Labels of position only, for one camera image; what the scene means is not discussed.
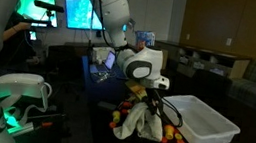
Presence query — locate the white terry towel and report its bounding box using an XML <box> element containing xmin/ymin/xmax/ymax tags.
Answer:
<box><xmin>110</xmin><ymin>97</ymin><xmax>169</xmax><ymax>143</ymax></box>

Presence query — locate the green lit monitor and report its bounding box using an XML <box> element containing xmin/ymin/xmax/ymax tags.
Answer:
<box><xmin>14</xmin><ymin>0</ymin><xmax>62</xmax><ymax>30</ymax></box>

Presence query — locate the tool with orange handle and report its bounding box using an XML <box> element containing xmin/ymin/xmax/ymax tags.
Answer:
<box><xmin>10</xmin><ymin>116</ymin><xmax>54</xmax><ymax>143</ymax></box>

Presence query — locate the wooden cabinet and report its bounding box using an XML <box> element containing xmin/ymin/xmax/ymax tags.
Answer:
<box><xmin>150</xmin><ymin>38</ymin><xmax>253</xmax><ymax>86</ymax></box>

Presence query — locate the blue printed box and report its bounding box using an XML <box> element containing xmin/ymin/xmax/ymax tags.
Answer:
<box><xmin>132</xmin><ymin>28</ymin><xmax>158</xmax><ymax>53</ymax></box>

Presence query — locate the yellow cup orange lid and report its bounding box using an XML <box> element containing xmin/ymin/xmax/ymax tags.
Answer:
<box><xmin>162</xmin><ymin>123</ymin><xmax>177</xmax><ymax>142</ymax></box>

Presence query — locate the blue lit monitor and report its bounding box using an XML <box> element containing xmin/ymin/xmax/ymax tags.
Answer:
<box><xmin>59</xmin><ymin>0</ymin><xmax>110</xmax><ymax>35</ymax></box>

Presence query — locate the red plastic toy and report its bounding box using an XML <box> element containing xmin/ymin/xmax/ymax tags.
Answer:
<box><xmin>121</xmin><ymin>100</ymin><xmax>134</xmax><ymax>109</ymax></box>

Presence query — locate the white box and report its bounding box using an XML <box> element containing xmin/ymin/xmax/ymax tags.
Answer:
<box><xmin>90</xmin><ymin>44</ymin><xmax>112</xmax><ymax>67</ymax></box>

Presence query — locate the black camera on tripod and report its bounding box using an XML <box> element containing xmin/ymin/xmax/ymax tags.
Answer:
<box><xmin>31</xmin><ymin>0</ymin><xmax>67</xmax><ymax>23</ymax></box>

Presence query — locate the dark rectangular block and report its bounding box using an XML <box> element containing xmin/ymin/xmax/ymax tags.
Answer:
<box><xmin>95</xmin><ymin>100</ymin><xmax>118</xmax><ymax>113</ymax></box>

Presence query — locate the person in dark clothes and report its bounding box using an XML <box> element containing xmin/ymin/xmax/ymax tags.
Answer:
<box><xmin>0</xmin><ymin>9</ymin><xmax>44</xmax><ymax>73</ymax></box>

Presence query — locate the yellow plastic disc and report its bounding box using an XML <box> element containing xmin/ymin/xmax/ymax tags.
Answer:
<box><xmin>173</xmin><ymin>132</ymin><xmax>184</xmax><ymax>142</ymax></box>

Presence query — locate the tablet computer with keyboard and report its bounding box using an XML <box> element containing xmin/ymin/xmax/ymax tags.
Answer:
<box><xmin>87</xmin><ymin>47</ymin><xmax>119</xmax><ymax>79</ymax></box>

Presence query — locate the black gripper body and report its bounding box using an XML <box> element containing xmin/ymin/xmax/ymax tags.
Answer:
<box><xmin>141</xmin><ymin>85</ymin><xmax>168</xmax><ymax>119</ymax></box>

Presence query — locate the wall outlet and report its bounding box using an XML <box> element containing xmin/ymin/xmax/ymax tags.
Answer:
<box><xmin>225</xmin><ymin>37</ymin><xmax>234</xmax><ymax>48</ymax></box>

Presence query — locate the white plastic bin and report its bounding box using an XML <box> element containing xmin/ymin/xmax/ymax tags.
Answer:
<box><xmin>156</xmin><ymin>91</ymin><xmax>246</xmax><ymax>143</ymax></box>

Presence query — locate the large black chair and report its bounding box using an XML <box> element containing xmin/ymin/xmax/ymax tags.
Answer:
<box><xmin>188</xmin><ymin>67</ymin><xmax>235</xmax><ymax>104</ymax></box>

